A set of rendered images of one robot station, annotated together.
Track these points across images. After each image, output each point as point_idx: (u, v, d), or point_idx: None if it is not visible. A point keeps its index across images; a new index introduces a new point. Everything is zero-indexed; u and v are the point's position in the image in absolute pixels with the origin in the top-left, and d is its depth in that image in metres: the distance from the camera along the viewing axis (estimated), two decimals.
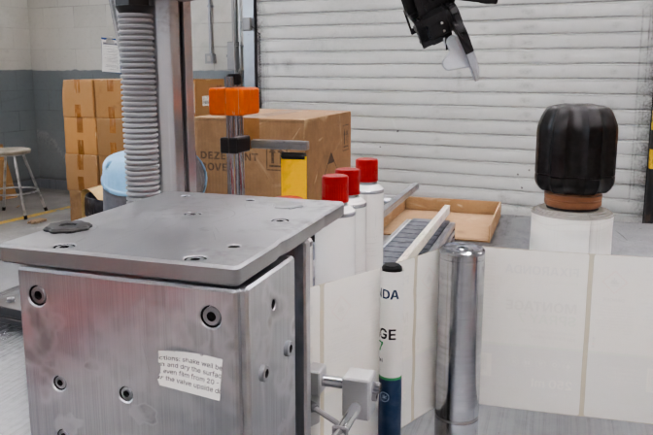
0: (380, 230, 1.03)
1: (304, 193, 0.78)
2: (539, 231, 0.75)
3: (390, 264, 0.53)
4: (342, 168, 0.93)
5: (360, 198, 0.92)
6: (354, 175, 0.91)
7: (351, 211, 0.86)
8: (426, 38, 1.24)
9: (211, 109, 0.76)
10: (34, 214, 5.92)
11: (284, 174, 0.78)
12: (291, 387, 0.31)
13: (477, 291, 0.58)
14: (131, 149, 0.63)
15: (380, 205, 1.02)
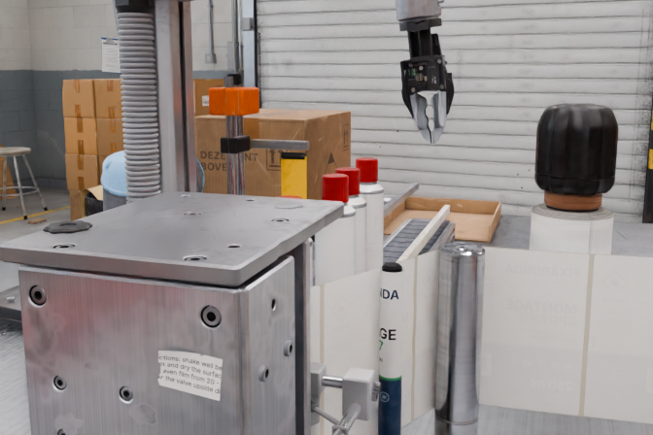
0: (380, 230, 1.03)
1: (304, 193, 0.78)
2: (539, 231, 0.75)
3: (390, 264, 0.53)
4: (342, 168, 0.93)
5: (360, 198, 0.92)
6: (354, 175, 0.91)
7: (351, 211, 0.86)
8: (438, 81, 1.16)
9: (211, 109, 0.76)
10: (34, 214, 5.92)
11: (284, 174, 0.78)
12: (291, 387, 0.31)
13: (477, 291, 0.58)
14: (131, 149, 0.63)
15: (380, 205, 1.02)
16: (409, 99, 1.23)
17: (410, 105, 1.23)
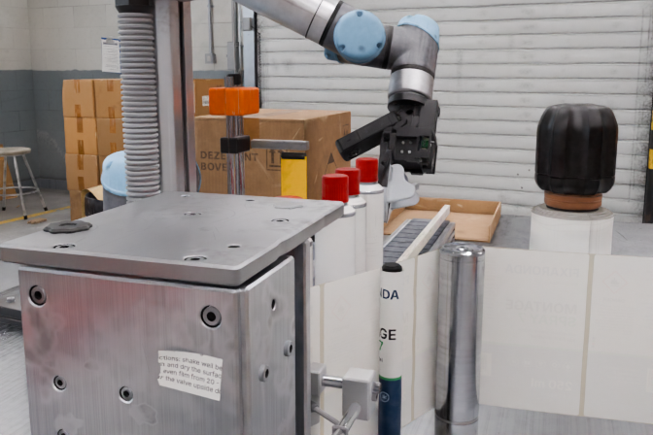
0: (380, 230, 1.03)
1: (304, 193, 0.78)
2: (539, 231, 0.75)
3: (390, 264, 0.53)
4: (342, 168, 0.93)
5: (360, 198, 0.92)
6: (354, 175, 0.91)
7: (351, 211, 0.86)
8: (427, 165, 1.15)
9: (211, 109, 0.76)
10: (34, 214, 5.92)
11: (284, 174, 0.78)
12: (291, 387, 0.31)
13: (477, 291, 0.58)
14: (131, 149, 0.63)
15: (380, 205, 1.02)
16: (389, 167, 1.11)
17: (388, 173, 1.10)
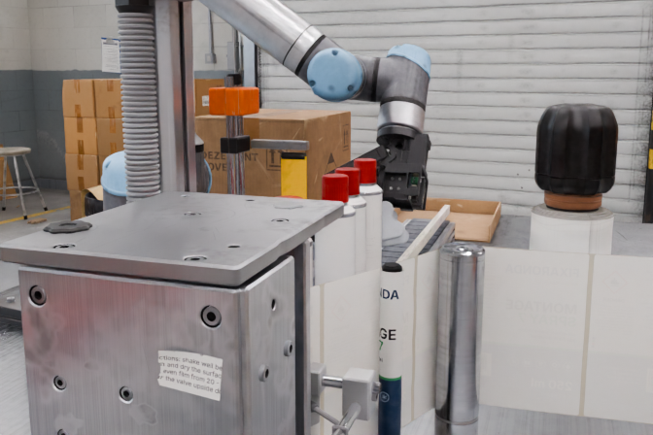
0: (378, 231, 1.02)
1: (304, 193, 0.78)
2: (539, 231, 0.75)
3: (390, 264, 0.53)
4: (342, 168, 0.93)
5: (360, 198, 0.92)
6: (354, 175, 0.91)
7: (351, 211, 0.86)
8: (417, 201, 1.11)
9: (211, 109, 0.76)
10: (34, 214, 5.92)
11: (284, 174, 0.78)
12: (291, 387, 0.31)
13: (477, 291, 0.58)
14: (131, 149, 0.63)
15: (378, 206, 1.01)
16: None
17: None
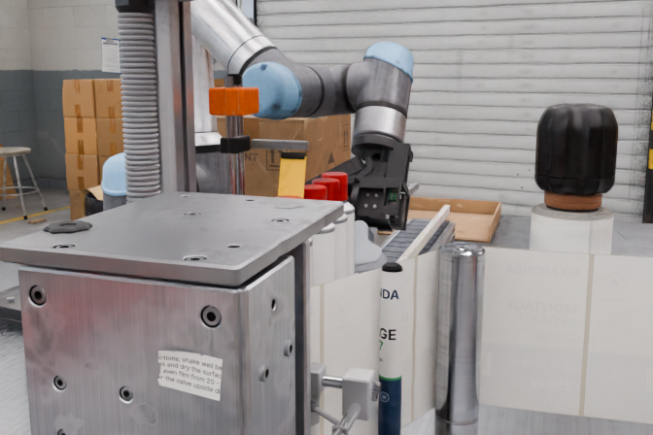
0: (350, 256, 0.88)
1: (301, 193, 0.77)
2: (539, 231, 0.75)
3: (390, 264, 0.53)
4: (320, 179, 0.84)
5: None
6: (333, 186, 0.82)
7: (329, 226, 0.78)
8: None
9: (211, 109, 0.76)
10: (34, 214, 5.92)
11: (282, 174, 0.77)
12: (291, 387, 0.31)
13: (477, 291, 0.58)
14: (131, 149, 0.63)
15: (349, 227, 0.87)
16: None
17: None
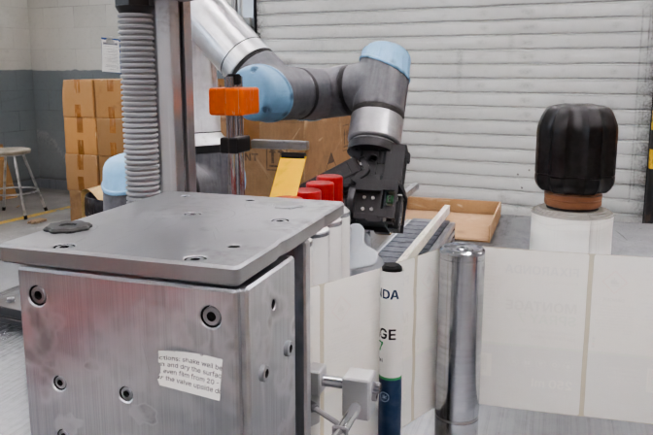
0: (345, 260, 0.86)
1: (295, 188, 0.75)
2: (539, 231, 0.75)
3: (390, 264, 0.53)
4: (314, 182, 0.82)
5: None
6: (327, 189, 0.80)
7: (324, 230, 0.76)
8: (394, 222, 0.96)
9: (211, 109, 0.76)
10: (34, 214, 5.92)
11: (279, 171, 0.77)
12: (291, 387, 0.31)
13: (477, 291, 0.58)
14: (131, 149, 0.63)
15: (344, 231, 0.86)
16: None
17: None
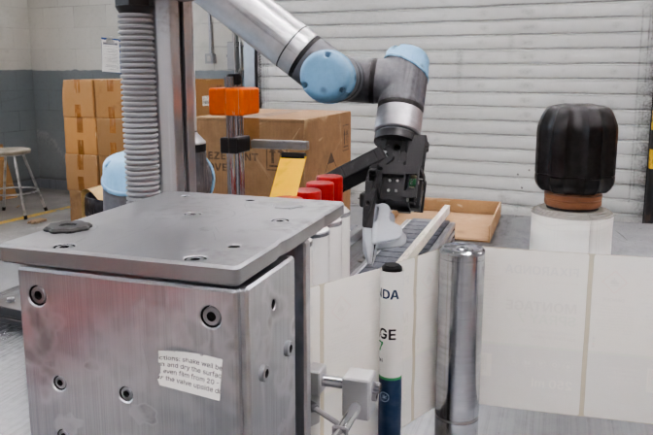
0: (345, 260, 0.86)
1: (295, 188, 0.75)
2: (539, 231, 0.75)
3: (390, 264, 0.53)
4: (314, 182, 0.82)
5: None
6: (327, 189, 0.80)
7: (324, 230, 0.76)
8: None
9: (211, 109, 0.76)
10: (34, 214, 5.92)
11: (279, 171, 0.77)
12: (291, 387, 0.31)
13: (477, 291, 0.58)
14: (131, 149, 0.63)
15: (344, 231, 0.86)
16: (374, 206, 1.05)
17: (373, 213, 1.05)
